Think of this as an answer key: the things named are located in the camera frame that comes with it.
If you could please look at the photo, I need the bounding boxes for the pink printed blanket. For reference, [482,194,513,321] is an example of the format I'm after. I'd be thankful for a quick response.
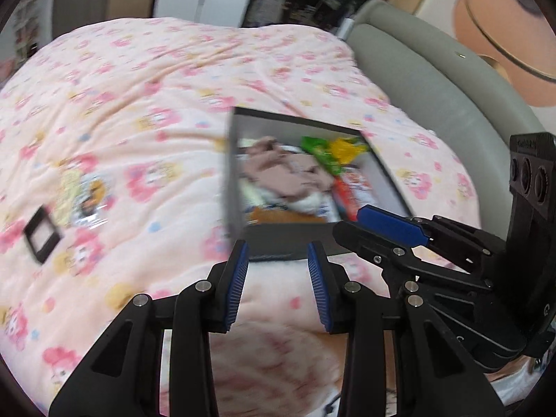
[0,17,539,417]

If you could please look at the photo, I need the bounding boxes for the white cartoon snack packet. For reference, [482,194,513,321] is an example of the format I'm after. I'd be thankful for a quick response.
[243,187,340,222]

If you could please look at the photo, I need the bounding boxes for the beige cloth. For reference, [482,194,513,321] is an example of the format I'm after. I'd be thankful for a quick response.
[238,137,335,203]

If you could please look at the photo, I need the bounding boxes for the clear cartoon print packet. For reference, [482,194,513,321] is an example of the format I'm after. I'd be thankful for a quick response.
[56,169,116,227]

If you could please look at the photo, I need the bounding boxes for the orange-brown flat packet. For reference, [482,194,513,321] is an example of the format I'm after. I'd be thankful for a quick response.
[247,206,287,224]

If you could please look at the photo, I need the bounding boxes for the green snack packet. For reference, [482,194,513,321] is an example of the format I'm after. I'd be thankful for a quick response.
[301,136,348,177]

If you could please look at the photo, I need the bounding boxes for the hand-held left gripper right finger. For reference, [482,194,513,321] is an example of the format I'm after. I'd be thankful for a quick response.
[306,242,507,417]

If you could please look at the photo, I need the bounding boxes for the black square frame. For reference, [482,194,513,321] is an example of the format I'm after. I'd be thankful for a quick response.
[22,206,65,265]

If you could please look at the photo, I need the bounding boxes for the low bookshelf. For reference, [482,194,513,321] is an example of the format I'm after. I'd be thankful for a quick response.
[9,0,53,62]

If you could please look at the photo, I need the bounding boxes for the grey padded headboard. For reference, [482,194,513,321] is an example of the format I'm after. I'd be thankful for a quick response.
[345,0,548,244]

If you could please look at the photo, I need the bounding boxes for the red snack packet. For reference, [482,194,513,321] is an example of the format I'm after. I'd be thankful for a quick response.
[332,169,374,222]

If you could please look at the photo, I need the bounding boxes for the yellow snack packet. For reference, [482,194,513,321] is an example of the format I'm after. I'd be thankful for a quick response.
[330,137,370,166]

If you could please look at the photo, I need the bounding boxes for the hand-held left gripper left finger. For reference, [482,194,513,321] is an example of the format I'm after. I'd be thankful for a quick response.
[49,240,250,417]

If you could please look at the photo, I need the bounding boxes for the dark grey cardboard box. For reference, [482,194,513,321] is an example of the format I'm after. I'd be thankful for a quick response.
[221,106,418,261]

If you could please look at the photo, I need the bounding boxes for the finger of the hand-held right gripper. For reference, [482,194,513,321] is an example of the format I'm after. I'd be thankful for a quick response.
[332,221,496,293]
[357,204,509,270]

